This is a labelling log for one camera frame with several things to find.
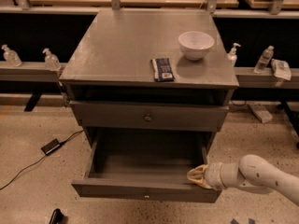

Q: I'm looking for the clear pump bottle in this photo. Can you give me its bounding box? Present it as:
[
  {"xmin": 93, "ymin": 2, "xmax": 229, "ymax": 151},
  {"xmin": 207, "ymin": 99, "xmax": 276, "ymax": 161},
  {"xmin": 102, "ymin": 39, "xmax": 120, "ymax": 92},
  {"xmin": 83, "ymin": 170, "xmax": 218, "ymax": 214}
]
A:
[
  {"xmin": 227, "ymin": 43, "xmax": 241, "ymax": 66},
  {"xmin": 43, "ymin": 48, "xmax": 62, "ymax": 71},
  {"xmin": 1, "ymin": 44, "xmax": 22, "ymax": 66}
]

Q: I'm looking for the grey brick on floor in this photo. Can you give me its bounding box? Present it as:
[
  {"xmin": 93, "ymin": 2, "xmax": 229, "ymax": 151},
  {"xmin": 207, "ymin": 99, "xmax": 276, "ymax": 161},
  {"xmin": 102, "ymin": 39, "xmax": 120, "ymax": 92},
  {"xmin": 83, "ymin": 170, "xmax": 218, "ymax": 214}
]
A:
[{"xmin": 249, "ymin": 104, "xmax": 273, "ymax": 123}]

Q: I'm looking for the black object on floor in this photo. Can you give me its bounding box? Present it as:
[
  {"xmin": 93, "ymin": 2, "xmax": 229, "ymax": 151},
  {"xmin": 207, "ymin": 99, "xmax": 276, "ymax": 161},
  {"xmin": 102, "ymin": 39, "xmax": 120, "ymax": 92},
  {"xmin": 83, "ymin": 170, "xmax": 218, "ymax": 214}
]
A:
[{"xmin": 49, "ymin": 208, "xmax": 64, "ymax": 224}]

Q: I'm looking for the clear pump bottle far left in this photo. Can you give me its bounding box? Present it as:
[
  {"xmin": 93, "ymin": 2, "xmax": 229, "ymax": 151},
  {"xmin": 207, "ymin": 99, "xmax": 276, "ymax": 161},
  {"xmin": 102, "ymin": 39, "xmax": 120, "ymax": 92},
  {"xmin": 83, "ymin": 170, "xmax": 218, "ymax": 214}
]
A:
[{"xmin": 1, "ymin": 44, "xmax": 22, "ymax": 66}]

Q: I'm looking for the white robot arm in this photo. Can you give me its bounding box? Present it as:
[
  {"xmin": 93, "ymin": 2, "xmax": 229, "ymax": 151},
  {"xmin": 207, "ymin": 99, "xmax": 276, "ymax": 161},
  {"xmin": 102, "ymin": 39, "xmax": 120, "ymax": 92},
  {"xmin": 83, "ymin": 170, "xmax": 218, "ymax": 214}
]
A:
[{"xmin": 187, "ymin": 154, "xmax": 299, "ymax": 205}]

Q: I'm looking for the white ceramic bowl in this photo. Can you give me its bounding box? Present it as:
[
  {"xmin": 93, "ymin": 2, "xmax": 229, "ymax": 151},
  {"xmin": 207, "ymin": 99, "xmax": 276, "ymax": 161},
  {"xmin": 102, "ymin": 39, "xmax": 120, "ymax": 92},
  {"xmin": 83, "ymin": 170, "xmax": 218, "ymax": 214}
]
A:
[{"xmin": 178, "ymin": 31, "xmax": 215, "ymax": 61}]

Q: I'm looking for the grey drawer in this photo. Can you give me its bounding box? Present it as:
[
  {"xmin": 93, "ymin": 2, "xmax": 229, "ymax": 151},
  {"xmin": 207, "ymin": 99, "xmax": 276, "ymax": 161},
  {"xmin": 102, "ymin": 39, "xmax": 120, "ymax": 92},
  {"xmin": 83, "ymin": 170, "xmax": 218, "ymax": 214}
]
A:
[
  {"xmin": 70, "ymin": 101, "xmax": 228, "ymax": 132},
  {"xmin": 72, "ymin": 128, "xmax": 220, "ymax": 203}
]

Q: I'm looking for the black power adapter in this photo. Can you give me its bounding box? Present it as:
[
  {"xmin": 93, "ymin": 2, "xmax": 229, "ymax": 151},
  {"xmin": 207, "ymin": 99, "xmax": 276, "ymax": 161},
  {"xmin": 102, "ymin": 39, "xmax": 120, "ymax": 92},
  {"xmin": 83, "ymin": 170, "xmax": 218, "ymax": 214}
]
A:
[{"xmin": 41, "ymin": 139, "xmax": 60, "ymax": 156}]

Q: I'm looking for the grey drawer cabinet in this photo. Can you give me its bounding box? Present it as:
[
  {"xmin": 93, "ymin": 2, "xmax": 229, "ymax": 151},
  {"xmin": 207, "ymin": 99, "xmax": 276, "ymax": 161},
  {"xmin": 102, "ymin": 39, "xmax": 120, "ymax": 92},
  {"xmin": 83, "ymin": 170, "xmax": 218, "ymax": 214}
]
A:
[{"xmin": 60, "ymin": 9, "xmax": 239, "ymax": 147}]

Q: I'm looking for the black adapter cable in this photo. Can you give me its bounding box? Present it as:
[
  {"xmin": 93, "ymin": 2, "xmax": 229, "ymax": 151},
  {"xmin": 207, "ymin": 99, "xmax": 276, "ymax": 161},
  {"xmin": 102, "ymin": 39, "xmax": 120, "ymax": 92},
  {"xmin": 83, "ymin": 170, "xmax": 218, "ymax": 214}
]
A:
[{"xmin": 0, "ymin": 129, "xmax": 84, "ymax": 191}]

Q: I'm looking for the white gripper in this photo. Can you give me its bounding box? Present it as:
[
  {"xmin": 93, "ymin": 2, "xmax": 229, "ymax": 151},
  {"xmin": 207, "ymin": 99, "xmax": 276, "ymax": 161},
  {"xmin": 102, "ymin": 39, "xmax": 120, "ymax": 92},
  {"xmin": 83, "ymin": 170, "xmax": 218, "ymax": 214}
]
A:
[{"xmin": 188, "ymin": 162, "xmax": 242, "ymax": 190}]

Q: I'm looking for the clear pump bottle right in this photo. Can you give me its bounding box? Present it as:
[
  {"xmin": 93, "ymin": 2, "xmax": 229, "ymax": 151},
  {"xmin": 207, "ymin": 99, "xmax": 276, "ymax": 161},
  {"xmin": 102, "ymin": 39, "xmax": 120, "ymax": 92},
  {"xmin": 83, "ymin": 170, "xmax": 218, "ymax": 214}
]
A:
[{"xmin": 227, "ymin": 43, "xmax": 241, "ymax": 66}]

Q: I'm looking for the blue snack bar packet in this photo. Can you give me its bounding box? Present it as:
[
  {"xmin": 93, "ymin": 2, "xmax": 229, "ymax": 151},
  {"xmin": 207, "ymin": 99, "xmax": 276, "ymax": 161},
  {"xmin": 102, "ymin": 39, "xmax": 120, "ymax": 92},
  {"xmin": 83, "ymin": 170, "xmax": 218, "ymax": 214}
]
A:
[{"xmin": 151, "ymin": 58, "xmax": 175, "ymax": 82}]

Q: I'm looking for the grey top drawer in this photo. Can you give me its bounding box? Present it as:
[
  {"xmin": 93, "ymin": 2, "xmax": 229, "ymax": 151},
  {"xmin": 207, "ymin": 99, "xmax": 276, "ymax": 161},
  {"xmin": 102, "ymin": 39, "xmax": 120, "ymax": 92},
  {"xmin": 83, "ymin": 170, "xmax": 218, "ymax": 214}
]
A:
[{"xmin": 70, "ymin": 101, "xmax": 228, "ymax": 132}]

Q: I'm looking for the crumpled white packet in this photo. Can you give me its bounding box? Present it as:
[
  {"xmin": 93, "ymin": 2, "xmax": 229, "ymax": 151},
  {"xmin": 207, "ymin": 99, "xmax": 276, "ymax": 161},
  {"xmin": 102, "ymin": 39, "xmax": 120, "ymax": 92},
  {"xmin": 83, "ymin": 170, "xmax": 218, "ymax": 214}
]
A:
[{"xmin": 271, "ymin": 59, "xmax": 292, "ymax": 80}]

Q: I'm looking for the clear water bottle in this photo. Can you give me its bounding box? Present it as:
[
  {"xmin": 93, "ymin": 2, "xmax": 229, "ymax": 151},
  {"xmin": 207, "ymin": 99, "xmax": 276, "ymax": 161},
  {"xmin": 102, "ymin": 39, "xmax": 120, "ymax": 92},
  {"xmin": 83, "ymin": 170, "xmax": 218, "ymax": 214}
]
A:
[{"xmin": 254, "ymin": 46, "xmax": 274, "ymax": 73}]

